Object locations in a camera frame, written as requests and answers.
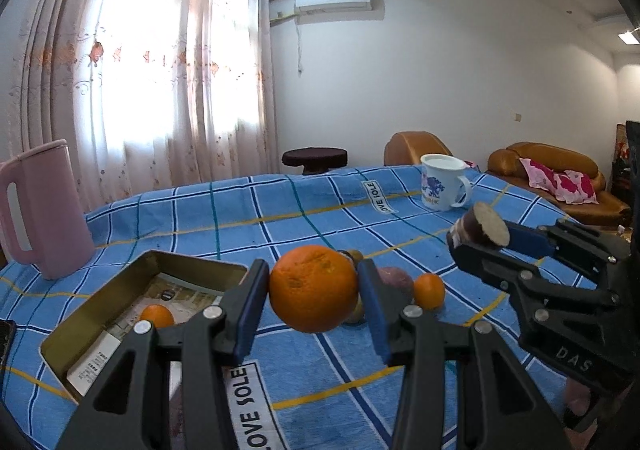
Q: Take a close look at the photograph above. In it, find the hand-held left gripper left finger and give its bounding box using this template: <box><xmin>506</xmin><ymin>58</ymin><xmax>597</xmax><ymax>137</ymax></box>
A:
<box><xmin>55</xmin><ymin>259</ymin><xmax>271</xmax><ymax>450</ymax></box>

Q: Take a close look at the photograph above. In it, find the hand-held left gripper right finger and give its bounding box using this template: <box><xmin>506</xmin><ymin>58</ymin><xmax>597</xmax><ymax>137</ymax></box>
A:
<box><xmin>357</xmin><ymin>258</ymin><xmax>571</xmax><ymax>450</ymax></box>

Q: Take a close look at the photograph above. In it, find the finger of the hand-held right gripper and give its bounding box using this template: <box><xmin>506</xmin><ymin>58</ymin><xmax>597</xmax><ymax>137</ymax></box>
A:
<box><xmin>446</xmin><ymin>229</ymin><xmax>621</xmax><ymax>346</ymax></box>
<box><xmin>504</xmin><ymin>220</ymin><xmax>632</xmax><ymax>281</ymax></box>

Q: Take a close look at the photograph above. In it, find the purple sweet potato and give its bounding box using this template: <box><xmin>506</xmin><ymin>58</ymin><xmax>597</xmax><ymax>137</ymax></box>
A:
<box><xmin>376</xmin><ymin>266</ymin><xmax>416</xmax><ymax>304</ymax></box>

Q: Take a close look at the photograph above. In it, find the cut sweet potato piece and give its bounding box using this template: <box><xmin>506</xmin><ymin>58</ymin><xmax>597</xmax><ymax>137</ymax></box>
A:
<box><xmin>449</xmin><ymin>202</ymin><xmax>511</xmax><ymax>251</ymax></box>

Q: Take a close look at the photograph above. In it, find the small orange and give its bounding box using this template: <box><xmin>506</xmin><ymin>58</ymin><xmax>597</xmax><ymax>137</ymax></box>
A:
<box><xmin>412</xmin><ymin>273</ymin><xmax>446</xmax><ymax>311</ymax></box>
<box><xmin>139</xmin><ymin>304</ymin><xmax>176</xmax><ymax>329</ymax></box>

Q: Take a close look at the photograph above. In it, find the large orange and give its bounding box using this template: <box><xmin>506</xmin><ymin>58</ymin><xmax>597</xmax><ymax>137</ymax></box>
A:
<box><xmin>269</xmin><ymin>245</ymin><xmax>360</xmax><ymax>334</ymax></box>

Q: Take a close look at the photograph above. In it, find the metal tin box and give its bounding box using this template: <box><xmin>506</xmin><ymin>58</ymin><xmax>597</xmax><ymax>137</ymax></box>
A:
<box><xmin>40</xmin><ymin>251</ymin><xmax>250</xmax><ymax>404</ymax></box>

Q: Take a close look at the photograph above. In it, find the yellow-green fruit behind orange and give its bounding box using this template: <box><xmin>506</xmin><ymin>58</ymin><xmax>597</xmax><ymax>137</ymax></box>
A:
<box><xmin>341</xmin><ymin>249</ymin><xmax>367</xmax><ymax>327</ymax></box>

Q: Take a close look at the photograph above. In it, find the printed paper sheet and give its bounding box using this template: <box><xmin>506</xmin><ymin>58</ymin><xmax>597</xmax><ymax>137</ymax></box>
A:
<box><xmin>66</xmin><ymin>271</ymin><xmax>225</xmax><ymax>398</ymax></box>

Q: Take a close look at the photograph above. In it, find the pink floral pillow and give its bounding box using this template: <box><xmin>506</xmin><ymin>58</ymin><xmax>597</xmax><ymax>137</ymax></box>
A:
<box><xmin>519</xmin><ymin>157</ymin><xmax>599</xmax><ymax>205</ymax></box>

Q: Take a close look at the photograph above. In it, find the brown leather sofa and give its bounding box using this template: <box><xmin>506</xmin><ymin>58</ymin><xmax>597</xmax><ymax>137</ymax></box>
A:
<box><xmin>487</xmin><ymin>142</ymin><xmax>632</xmax><ymax>231</ymax></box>

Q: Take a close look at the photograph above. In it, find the white mug blue print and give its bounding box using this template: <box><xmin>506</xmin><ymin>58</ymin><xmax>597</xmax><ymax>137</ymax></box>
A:
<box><xmin>419</xmin><ymin>153</ymin><xmax>474</xmax><ymax>212</ymax></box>

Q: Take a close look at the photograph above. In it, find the blue plaid tablecloth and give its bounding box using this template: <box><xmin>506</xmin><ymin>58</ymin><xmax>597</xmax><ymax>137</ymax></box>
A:
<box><xmin>0</xmin><ymin>164</ymin><xmax>621</xmax><ymax>450</ymax></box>

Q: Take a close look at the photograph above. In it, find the dark wooden cabinet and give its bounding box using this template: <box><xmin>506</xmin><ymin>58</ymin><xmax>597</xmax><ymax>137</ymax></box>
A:
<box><xmin>611</xmin><ymin>120</ymin><xmax>640</xmax><ymax>231</ymax></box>

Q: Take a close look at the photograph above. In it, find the brown leather armchair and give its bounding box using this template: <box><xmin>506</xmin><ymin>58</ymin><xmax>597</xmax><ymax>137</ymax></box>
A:
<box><xmin>383</xmin><ymin>131</ymin><xmax>453</xmax><ymax>167</ymax></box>

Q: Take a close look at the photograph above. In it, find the dark round stool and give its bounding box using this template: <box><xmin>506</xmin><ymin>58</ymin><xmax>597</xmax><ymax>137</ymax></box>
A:
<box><xmin>281</xmin><ymin>147</ymin><xmax>349</xmax><ymax>175</ymax></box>

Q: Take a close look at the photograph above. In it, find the pink electric kettle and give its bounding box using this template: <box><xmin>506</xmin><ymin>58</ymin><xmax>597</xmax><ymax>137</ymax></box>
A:
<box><xmin>0</xmin><ymin>139</ymin><xmax>96</xmax><ymax>281</ymax></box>

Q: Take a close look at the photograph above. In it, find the black phone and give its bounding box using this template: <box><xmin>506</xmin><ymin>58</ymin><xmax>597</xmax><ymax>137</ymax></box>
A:
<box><xmin>0</xmin><ymin>320</ymin><xmax>17</xmax><ymax>367</ymax></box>

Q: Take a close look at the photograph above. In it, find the sheer floral curtain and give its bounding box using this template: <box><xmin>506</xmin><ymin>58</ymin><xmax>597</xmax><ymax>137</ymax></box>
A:
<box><xmin>10</xmin><ymin>0</ymin><xmax>279</xmax><ymax>221</ymax></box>

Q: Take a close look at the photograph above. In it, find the air conditioner hose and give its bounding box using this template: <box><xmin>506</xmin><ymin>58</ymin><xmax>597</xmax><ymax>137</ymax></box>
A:
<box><xmin>269</xmin><ymin>10</ymin><xmax>307</xmax><ymax>76</ymax></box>

